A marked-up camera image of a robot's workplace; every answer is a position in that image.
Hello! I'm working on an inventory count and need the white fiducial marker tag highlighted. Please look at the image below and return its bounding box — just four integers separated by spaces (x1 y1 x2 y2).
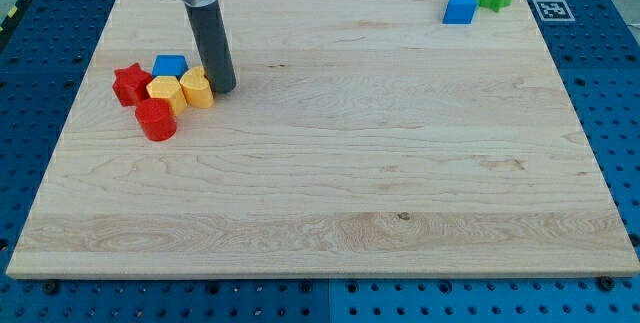
532 0 575 22

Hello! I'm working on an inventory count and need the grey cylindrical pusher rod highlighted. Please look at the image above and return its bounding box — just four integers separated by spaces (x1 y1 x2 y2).
186 1 237 94

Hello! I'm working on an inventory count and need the yellow heart block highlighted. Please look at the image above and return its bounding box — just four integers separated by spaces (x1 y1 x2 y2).
180 66 214 109

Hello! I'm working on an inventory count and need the yellow hexagon block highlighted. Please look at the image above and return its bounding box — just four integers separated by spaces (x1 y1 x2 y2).
146 76 187 116

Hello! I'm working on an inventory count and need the red cylinder block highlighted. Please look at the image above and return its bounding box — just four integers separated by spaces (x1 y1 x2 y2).
135 98 177 141

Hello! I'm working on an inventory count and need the red star block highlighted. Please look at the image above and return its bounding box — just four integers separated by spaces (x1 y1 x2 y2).
112 63 153 107

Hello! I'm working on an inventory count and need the wooden board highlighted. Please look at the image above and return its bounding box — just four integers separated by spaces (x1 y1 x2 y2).
7 0 639 280

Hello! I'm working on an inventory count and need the blue pentagon block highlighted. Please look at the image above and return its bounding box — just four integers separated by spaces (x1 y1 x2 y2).
152 55 188 79

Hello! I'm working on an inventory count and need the blue triangle block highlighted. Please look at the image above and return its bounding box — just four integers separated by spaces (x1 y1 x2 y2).
442 0 478 25

